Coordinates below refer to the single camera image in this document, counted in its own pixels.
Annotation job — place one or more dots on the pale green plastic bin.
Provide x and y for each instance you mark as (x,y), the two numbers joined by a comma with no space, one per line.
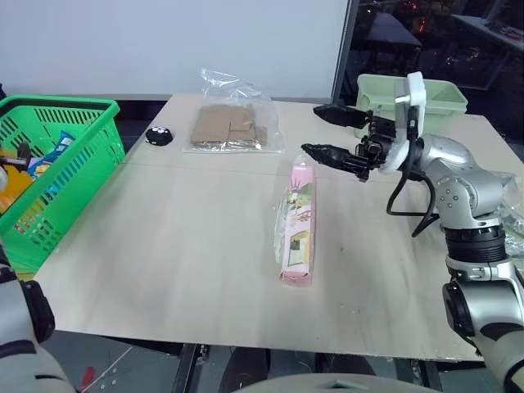
(442,96)

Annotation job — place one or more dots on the blue snack packet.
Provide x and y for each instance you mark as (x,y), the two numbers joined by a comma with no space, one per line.
(57,152)

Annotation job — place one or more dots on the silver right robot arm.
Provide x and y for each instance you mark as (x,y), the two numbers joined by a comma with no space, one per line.
(471,192)

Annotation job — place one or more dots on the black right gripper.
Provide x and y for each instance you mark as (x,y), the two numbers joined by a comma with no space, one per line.
(378,143)

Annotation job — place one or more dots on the green plastic shopping basket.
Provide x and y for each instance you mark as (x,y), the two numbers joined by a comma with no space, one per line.
(100,135)

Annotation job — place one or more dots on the small black round toy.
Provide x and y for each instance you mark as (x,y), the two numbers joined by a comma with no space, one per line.
(159,136)

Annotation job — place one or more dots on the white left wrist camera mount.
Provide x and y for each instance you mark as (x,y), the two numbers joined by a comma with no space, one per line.
(2,179)

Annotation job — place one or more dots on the pink box in clear wrap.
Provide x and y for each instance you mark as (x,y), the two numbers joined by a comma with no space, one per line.
(301,229)

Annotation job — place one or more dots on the dark rounded shape under table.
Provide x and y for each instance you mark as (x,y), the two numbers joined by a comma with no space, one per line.
(245,368)

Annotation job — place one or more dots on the clear bag of brown cardboard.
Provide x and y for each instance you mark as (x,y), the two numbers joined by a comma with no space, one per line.
(229,125)

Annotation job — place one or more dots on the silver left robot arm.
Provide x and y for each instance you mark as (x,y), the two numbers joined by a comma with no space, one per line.
(24,327)

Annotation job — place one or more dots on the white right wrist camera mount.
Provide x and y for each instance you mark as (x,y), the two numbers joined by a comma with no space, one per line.
(415,92)

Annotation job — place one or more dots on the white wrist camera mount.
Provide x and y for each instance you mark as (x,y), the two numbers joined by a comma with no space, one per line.
(415,92)
(2,179)

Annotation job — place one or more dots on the crumpled clear plastic bag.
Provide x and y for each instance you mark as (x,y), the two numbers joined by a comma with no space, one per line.
(513,213)

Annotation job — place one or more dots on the dark metal window post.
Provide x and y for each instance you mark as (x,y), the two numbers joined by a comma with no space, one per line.
(343,53)

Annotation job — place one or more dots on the grey robot torso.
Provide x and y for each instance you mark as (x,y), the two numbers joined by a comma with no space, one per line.
(327,385)

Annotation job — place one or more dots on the orange snack packet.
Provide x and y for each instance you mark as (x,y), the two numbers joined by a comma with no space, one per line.
(14,190)

